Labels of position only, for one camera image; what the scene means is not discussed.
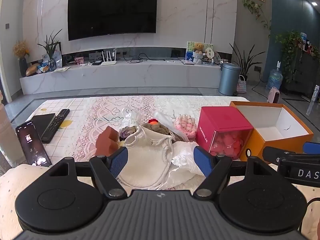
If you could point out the potted long-leaf plant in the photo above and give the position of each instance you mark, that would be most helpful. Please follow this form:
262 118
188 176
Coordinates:
243 60

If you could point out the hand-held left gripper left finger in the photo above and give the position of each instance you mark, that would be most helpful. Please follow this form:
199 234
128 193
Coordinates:
118 161

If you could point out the blue water jug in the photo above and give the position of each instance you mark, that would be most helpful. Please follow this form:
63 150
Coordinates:
274 78

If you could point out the silver laptop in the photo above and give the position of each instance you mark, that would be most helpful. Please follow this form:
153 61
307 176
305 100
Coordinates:
187 62

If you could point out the terracotta house-shaped block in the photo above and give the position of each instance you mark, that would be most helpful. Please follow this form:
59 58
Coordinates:
107 141

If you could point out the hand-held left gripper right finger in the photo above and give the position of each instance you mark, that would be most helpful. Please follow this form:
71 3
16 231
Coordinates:
202 160

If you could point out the teddy bear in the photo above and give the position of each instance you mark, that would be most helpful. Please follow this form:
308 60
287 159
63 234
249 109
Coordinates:
199 48

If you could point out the snack packages pile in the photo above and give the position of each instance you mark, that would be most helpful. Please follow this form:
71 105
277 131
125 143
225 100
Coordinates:
37 68

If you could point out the white plastic bag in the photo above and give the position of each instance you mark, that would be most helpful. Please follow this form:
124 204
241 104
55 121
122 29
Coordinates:
183 155

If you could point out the pink crochet pouch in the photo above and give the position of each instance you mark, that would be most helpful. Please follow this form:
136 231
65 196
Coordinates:
185 126

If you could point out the white stick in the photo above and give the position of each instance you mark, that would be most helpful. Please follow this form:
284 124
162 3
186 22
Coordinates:
312 100

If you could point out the woven handbag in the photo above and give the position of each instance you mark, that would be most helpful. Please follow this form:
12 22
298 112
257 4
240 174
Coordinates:
241 86

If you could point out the black wall television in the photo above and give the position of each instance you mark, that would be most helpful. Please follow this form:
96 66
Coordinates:
112 11

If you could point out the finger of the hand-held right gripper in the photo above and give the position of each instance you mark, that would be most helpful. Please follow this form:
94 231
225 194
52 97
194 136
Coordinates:
275 155
311 147

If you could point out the grey-blue trash can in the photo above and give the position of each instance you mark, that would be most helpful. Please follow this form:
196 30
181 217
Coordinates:
228 80

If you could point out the white marble television console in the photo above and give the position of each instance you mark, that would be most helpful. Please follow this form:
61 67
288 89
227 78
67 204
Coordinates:
120 76

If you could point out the pink heater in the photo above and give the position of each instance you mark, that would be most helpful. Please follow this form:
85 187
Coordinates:
273 95

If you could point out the clear plastic wrap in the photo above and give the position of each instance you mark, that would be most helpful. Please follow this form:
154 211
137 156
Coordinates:
131 117

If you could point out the yellow dried flowers in vase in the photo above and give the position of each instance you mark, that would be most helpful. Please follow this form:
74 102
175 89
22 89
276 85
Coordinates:
22 52

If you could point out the black remote control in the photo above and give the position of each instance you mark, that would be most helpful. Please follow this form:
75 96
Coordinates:
57 121

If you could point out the green plant in glass vase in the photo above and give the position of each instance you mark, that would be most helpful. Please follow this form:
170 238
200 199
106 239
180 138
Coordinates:
51 48

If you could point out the white router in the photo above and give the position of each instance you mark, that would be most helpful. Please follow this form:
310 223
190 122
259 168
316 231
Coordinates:
108 60

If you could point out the orange plush toy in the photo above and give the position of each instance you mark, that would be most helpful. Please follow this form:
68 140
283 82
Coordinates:
152 121

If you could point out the purple plush flower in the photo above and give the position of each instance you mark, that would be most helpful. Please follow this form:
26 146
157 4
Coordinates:
127 132

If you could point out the red box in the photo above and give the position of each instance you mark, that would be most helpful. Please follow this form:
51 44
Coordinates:
220 122

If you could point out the hanging vine plant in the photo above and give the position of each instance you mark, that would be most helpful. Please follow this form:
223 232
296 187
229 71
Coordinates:
255 7

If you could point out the dark cabinet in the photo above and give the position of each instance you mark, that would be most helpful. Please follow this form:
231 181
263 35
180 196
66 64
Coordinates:
307 75

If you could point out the brown plush toy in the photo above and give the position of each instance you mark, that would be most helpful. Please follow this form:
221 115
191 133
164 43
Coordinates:
160 129

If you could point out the orange cardboard box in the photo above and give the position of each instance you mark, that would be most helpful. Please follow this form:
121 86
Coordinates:
272 127

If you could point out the black tablet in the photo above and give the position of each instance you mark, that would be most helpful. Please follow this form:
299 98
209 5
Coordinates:
43 127

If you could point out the bushy green plant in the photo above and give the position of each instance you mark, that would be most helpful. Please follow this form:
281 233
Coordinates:
290 50

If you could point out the black smartphone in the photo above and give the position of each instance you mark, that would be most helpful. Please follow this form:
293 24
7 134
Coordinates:
32 145

